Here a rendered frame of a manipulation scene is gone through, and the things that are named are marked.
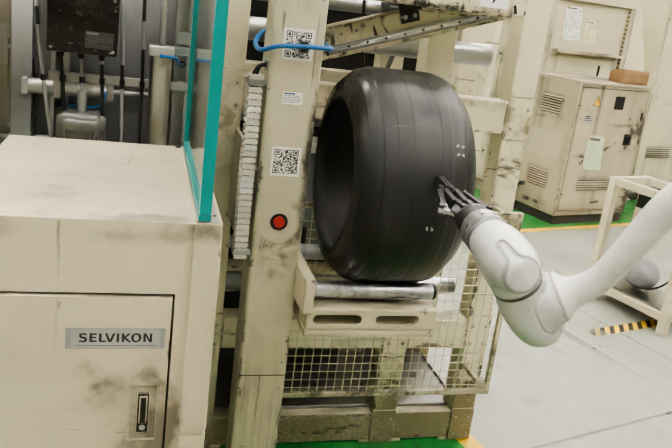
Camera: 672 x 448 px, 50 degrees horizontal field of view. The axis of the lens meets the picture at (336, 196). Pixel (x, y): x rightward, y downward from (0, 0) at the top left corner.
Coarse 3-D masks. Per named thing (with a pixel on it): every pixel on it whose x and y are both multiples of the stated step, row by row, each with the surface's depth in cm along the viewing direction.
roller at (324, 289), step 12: (324, 288) 186; (336, 288) 187; (348, 288) 188; (360, 288) 189; (372, 288) 190; (384, 288) 191; (396, 288) 192; (408, 288) 193; (420, 288) 194; (432, 288) 194
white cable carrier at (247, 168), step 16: (256, 96) 177; (256, 112) 178; (256, 128) 179; (256, 144) 180; (240, 160) 185; (240, 176) 183; (240, 192) 183; (240, 208) 184; (240, 224) 185; (240, 240) 186; (240, 256) 188
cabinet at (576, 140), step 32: (544, 96) 631; (576, 96) 601; (608, 96) 616; (640, 96) 635; (544, 128) 633; (576, 128) 609; (608, 128) 627; (640, 128) 648; (544, 160) 634; (576, 160) 620; (608, 160) 639; (544, 192) 634; (576, 192) 631
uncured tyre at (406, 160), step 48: (336, 96) 195; (384, 96) 175; (432, 96) 179; (336, 144) 221; (384, 144) 170; (432, 144) 172; (336, 192) 223; (384, 192) 169; (432, 192) 172; (336, 240) 215; (384, 240) 174; (432, 240) 177
